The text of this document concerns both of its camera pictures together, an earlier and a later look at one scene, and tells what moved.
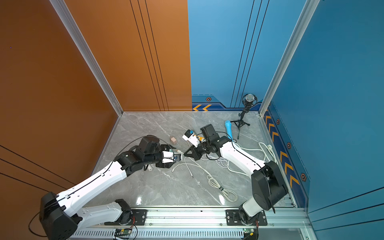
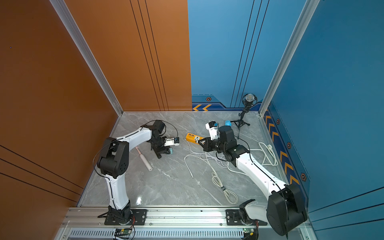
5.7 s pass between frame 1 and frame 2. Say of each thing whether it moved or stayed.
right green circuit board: stayed
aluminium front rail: stayed
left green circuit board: stayed
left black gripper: moved
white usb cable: moved
